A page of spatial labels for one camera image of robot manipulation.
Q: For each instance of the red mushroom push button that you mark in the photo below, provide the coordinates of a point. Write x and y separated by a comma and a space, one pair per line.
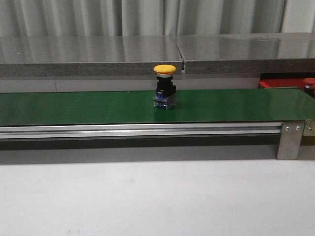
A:
309, 86

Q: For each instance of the green conveyor belt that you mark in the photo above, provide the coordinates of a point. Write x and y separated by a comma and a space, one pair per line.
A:
115, 107

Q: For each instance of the left grey stone slab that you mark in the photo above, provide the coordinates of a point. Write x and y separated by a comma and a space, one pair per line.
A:
42, 56

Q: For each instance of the grey stone slab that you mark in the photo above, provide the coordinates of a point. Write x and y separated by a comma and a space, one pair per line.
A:
248, 53
42, 56

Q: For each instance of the right grey stone slab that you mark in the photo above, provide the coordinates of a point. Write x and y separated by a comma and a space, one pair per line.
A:
248, 53

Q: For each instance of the red plastic tray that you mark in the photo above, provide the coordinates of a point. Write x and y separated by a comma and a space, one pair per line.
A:
284, 80

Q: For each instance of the grey pleated curtain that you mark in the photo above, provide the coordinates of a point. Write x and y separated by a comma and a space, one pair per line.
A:
154, 17

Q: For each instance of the aluminium conveyor side rail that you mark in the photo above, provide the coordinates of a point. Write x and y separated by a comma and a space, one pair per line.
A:
137, 130

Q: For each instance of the steel conveyor support bracket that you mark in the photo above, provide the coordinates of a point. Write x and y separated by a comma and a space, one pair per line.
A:
290, 140

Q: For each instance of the steel conveyor end bracket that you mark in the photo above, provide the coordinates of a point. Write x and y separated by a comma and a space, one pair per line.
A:
309, 129

